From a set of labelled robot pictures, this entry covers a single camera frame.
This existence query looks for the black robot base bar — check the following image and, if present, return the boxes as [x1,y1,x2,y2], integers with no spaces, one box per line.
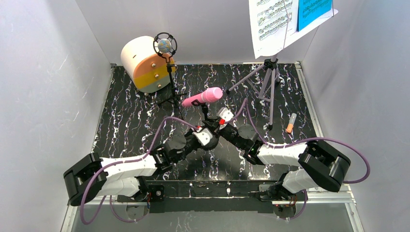
[117,180,304,214]

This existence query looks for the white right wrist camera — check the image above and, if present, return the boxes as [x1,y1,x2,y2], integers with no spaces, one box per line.
[217,107,234,122]

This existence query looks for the silver mesh studio microphone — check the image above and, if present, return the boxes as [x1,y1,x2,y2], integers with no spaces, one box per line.
[157,39,172,53]

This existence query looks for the round pastel drawer cabinet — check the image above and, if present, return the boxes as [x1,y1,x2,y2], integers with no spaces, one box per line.
[120,36,170,95]

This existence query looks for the white sheet music page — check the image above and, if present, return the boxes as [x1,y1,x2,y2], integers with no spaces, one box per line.
[249,0,338,58]

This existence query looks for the blue sheet music page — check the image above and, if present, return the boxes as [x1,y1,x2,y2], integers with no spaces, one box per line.
[297,0,332,31]

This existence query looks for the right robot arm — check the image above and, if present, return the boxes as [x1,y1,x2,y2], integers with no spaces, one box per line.
[204,119,351,194]

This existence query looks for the lilac music stand tripod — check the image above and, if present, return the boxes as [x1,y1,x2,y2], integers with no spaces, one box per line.
[225,55,279,131]

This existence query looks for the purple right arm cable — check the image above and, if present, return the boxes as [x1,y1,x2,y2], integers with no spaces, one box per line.
[232,97,371,221]

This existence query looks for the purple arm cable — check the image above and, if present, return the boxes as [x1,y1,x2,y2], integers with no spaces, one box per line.
[80,116,201,225]
[232,97,371,221]

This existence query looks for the aluminium rail right edge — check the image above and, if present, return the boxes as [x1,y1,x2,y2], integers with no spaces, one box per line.
[294,61,364,232]

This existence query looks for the black tripod microphone stand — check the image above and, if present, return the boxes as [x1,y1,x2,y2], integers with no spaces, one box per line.
[153,32,186,120]

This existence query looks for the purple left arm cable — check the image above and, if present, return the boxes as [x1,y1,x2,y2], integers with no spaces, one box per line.
[80,116,201,225]

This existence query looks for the black round-base mic stand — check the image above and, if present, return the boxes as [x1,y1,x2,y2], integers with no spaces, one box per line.
[198,103,221,151]

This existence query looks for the pink microphone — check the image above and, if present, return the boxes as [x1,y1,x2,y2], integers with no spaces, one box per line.
[182,87,223,107]

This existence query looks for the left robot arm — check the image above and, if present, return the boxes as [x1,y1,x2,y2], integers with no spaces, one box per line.
[63,128,219,206]

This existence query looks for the orange grey marker pen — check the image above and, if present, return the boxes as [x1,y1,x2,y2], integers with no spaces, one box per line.
[285,113,297,133]

